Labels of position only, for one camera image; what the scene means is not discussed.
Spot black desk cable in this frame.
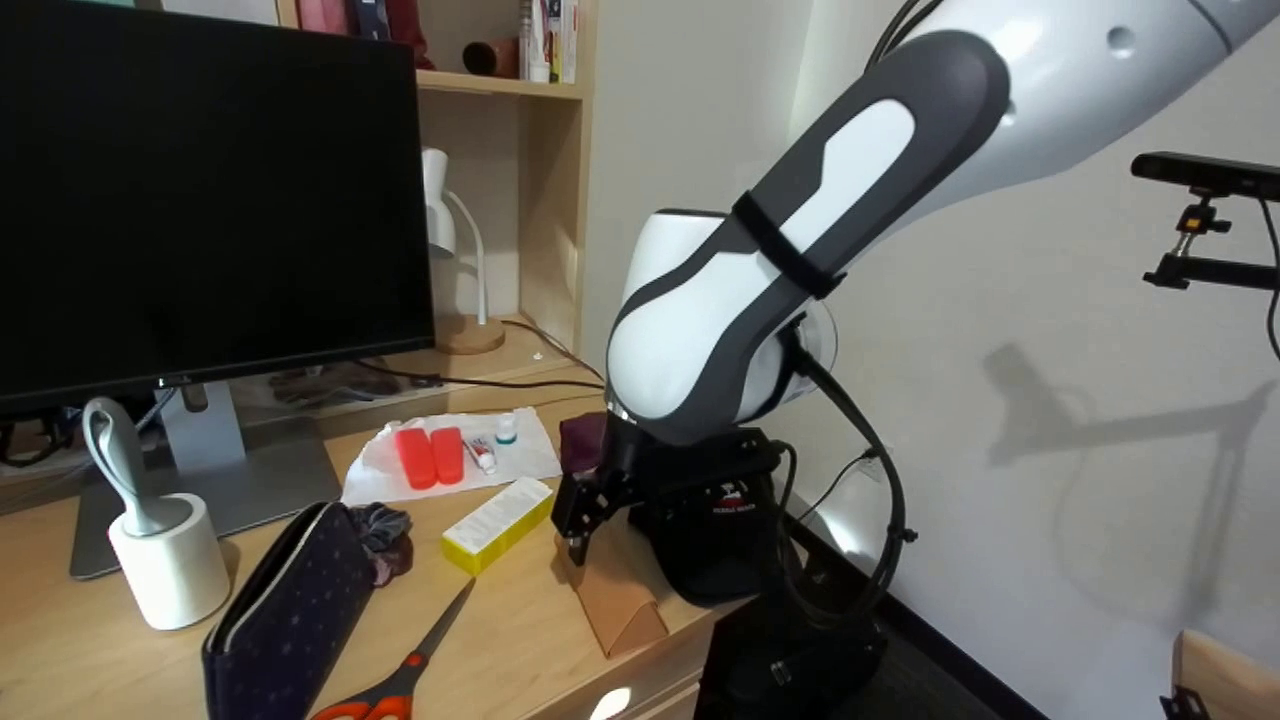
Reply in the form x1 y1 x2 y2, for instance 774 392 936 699
353 311 614 397

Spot small white bottle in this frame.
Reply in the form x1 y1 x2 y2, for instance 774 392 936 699
489 412 529 465

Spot white cylindrical holder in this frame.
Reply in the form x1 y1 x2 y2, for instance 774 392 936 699
104 487 231 637

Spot silver monitor stand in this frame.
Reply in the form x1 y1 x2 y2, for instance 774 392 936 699
67 378 337 585

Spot black cap with logo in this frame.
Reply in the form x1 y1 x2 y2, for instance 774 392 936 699
638 433 805 611

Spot white desk lamp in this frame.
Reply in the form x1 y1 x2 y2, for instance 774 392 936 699
422 144 508 358

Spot black fabric bag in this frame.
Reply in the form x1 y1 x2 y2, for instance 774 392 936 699
694 558 892 720

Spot white looped handle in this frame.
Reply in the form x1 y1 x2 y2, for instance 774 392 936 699
75 392 173 538

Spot wooden shelf unit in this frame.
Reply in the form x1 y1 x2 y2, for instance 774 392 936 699
155 0 598 364

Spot dark red book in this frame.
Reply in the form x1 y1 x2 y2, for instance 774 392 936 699
347 0 437 72

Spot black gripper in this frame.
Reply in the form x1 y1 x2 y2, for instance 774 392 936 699
549 421 788 569

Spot yellow white box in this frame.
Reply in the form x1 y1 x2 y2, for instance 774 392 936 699
437 475 558 580

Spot white red printed carton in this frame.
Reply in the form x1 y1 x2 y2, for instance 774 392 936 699
515 0 580 87

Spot black camera on stand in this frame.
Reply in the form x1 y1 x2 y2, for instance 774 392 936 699
1130 148 1280 364

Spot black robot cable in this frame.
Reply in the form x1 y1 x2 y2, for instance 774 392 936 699
784 334 925 596

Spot small dark bundle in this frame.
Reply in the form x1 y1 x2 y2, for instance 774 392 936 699
353 501 416 593

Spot orange handled scissors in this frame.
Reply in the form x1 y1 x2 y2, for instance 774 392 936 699
314 578 481 720

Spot black flat board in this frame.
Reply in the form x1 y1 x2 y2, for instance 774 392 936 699
784 514 1044 720

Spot black computer monitor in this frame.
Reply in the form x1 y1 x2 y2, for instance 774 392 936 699
0 0 440 421

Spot wooden desk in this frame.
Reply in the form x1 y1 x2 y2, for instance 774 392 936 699
0 311 752 720

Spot pink book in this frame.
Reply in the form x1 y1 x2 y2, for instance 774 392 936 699
291 0 353 36

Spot dark dotted pencil case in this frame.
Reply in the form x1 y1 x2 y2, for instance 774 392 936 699
202 498 379 720

